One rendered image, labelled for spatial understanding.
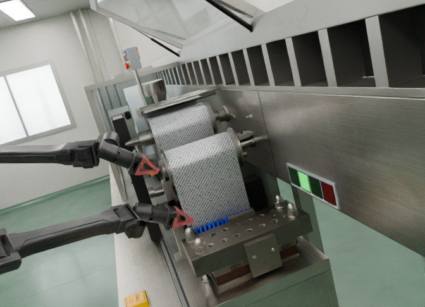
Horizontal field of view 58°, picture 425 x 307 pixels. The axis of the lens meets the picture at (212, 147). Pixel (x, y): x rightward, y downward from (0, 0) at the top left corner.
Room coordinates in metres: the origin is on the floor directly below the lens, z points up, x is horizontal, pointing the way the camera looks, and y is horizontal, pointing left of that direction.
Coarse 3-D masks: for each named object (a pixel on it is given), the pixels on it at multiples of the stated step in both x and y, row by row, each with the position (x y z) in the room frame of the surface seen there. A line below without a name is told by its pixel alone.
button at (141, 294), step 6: (132, 294) 1.10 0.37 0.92; (138, 294) 1.09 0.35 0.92; (144, 294) 1.08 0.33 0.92; (126, 300) 1.08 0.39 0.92; (132, 300) 1.07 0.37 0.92; (138, 300) 1.06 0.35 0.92; (144, 300) 1.05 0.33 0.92; (126, 306) 1.04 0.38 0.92; (132, 306) 1.04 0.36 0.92; (138, 306) 1.04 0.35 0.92; (144, 306) 1.04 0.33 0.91
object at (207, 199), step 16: (208, 176) 1.25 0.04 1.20; (224, 176) 1.26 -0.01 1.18; (240, 176) 1.27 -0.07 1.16; (192, 192) 1.23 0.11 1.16; (208, 192) 1.24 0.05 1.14; (224, 192) 1.25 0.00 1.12; (240, 192) 1.27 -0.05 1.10; (192, 208) 1.23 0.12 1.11; (208, 208) 1.24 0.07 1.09; (224, 208) 1.25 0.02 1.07; (240, 208) 1.26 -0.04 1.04; (192, 224) 1.22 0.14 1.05
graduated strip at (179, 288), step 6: (162, 246) 1.43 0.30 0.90; (168, 252) 1.37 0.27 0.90; (168, 258) 1.32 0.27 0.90; (168, 264) 1.28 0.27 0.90; (174, 270) 1.22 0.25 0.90; (174, 276) 1.18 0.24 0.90; (174, 282) 1.15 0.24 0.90; (180, 282) 1.14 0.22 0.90; (180, 288) 1.10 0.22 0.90; (180, 294) 1.07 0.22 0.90; (180, 300) 1.04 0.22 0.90; (186, 300) 1.03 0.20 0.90; (186, 306) 1.00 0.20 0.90
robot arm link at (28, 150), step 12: (60, 144) 1.24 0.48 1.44; (72, 144) 1.22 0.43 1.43; (0, 156) 1.23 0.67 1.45; (12, 156) 1.22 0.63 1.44; (24, 156) 1.22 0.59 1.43; (36, 156) 1.21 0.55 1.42; (48, 156) 1.21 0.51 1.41; (60, 156) 1.20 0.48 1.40; (72, 156) 1.21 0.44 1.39; (84, 156) 1.19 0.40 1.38
